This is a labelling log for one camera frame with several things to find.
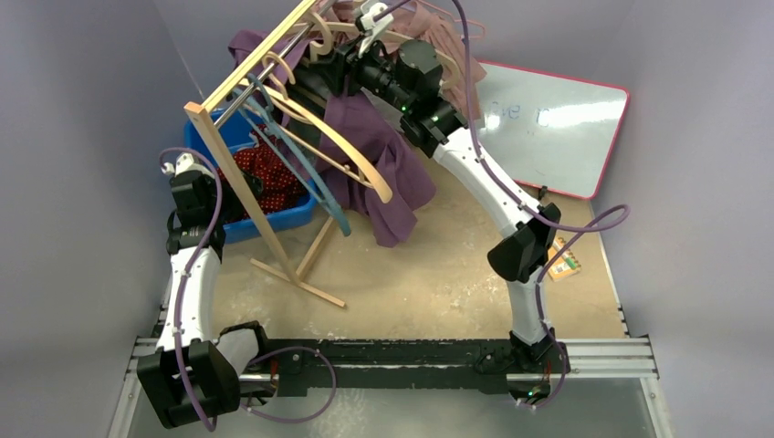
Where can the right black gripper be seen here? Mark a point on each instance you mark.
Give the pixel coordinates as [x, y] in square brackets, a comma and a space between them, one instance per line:
[338, 66]

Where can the blue-grey plastic hanger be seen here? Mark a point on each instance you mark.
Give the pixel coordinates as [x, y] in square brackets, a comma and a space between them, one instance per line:
[290, 152]

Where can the purple shirt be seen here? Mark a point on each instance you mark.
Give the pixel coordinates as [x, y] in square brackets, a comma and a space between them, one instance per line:
[359, 122]

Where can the red polka dot skirt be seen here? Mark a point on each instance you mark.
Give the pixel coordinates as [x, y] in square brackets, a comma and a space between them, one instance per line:
[274, 185]

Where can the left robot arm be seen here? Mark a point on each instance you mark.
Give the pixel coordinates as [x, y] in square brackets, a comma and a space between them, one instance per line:
[193, 373]

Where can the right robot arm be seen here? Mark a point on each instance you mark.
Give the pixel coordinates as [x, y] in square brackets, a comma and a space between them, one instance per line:
[410, 82]

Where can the blue plastic bin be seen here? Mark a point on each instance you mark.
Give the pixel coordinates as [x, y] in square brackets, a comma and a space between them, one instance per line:
[236, 135]

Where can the pink garment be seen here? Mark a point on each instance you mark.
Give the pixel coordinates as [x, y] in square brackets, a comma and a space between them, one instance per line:
[415, 20]

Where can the green white marker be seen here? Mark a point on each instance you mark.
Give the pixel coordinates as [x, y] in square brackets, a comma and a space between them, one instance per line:
[568, 260]

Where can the orange card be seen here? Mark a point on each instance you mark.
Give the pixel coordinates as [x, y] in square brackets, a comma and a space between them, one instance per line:
[565, 266]

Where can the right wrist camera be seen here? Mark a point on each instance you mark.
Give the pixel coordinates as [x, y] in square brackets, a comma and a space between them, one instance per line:
[372, 18]

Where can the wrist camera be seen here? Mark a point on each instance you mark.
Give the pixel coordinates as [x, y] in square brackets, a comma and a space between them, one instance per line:
[372, 18]
[185, 162]

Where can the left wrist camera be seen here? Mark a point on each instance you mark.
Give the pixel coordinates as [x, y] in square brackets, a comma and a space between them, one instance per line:
[185, 162]

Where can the whiteboard with pink frame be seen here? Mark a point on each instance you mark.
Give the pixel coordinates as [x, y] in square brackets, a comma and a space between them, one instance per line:
[548, 130]

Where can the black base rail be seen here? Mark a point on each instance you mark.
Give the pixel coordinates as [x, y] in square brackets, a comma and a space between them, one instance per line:
[293, 367]

